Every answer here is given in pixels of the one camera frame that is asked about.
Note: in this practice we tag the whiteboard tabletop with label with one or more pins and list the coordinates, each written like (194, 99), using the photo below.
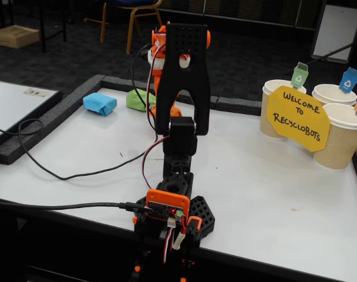
(11, 108)

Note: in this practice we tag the orange and black robot arm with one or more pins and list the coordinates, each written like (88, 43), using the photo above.
(185, 73)

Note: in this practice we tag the blue paper rubbish bundle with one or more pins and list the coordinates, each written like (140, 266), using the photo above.
(99, 104)

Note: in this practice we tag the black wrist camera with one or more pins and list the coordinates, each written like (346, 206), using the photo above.
(145, 51)

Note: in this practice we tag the yellow welcome paper sign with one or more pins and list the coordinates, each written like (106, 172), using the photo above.
(313, 122)

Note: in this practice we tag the long black foam border strip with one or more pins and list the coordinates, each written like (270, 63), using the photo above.
(122, 83)

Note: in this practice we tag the paper cup with green sign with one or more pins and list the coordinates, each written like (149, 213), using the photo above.
(266, 123)

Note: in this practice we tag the blue recycling bin sign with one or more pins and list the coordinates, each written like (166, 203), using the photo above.
(348, 82)

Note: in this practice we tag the green recycling bin sign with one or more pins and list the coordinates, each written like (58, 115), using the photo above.
(299, 77)

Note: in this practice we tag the black orange table clamp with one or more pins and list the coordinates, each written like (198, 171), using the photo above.
(149, 238)

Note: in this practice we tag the gold frame blue chair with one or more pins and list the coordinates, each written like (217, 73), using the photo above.
(131, 4)

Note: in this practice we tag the green paper rubbish bundle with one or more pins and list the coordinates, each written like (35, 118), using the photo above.
(136, 100)

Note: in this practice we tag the paper cup with blue sign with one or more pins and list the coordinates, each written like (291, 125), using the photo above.
(328, 95)

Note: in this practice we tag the brown cardboard box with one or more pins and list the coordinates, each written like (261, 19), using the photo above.
(17, 36)

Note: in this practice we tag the small paper label sticker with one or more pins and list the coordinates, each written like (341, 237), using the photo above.
(37, 92)

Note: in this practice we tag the paper cup with orange sign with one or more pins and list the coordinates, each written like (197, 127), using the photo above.
(340, 147)

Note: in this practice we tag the black metal table frame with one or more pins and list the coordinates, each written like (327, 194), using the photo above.
(43, 29)

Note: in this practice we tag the short black foam border strip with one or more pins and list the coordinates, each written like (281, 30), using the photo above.
(240, 106)

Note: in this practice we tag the white panel with black frame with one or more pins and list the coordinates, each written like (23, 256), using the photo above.
(337, 29)

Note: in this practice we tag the orange motor controller board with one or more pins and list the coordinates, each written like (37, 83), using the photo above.
(166, 199)

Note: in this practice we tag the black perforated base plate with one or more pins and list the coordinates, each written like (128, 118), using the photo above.
(203, 214)

